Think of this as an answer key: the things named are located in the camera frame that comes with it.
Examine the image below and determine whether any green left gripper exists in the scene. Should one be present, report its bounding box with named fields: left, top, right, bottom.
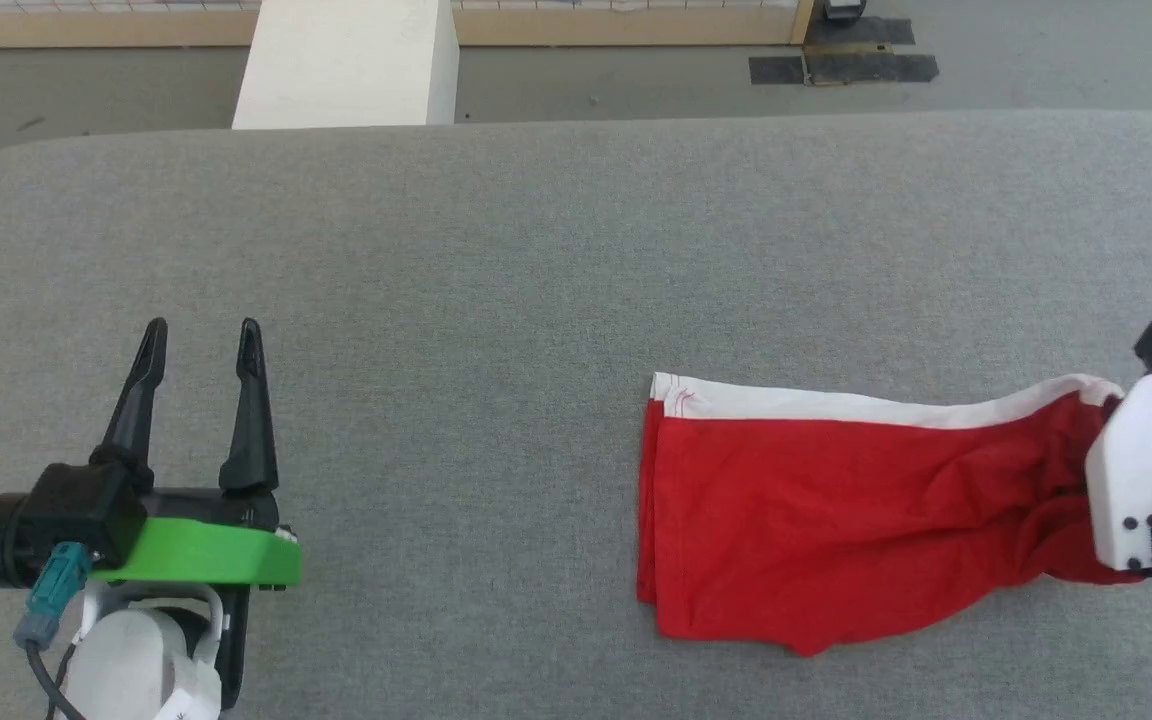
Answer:
left=0, top=317, right=304, bottom=591

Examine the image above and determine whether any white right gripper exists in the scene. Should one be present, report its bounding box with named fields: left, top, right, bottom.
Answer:
left=1085, top=367, right=1152, bottom=574

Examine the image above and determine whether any red and white garment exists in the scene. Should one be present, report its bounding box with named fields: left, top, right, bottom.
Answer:
left=635, top=372, right=1143, bottom=659

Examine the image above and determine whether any grey fabric sofa seat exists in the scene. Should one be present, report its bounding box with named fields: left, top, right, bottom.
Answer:
left=0, top=109, right=1152, bottom=720

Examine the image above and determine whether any white rectangular box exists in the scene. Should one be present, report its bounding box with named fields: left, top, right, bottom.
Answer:
left=231, top=0, right=461, bottom=130

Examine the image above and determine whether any long black floor tape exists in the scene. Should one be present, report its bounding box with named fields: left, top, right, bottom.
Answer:
left=804, top=51, right=940, bottom=85

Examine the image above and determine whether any black tape under foot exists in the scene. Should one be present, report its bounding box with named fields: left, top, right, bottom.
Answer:
left=802, top=16, right=916, bottom=47

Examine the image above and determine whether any small black floor tape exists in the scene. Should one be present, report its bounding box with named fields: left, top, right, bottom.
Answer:
left=748, top=55, right=806, bottom=87

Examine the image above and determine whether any left teal plug black cable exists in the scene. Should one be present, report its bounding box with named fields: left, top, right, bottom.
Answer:
left=13, top=541, right=89, bottom=720

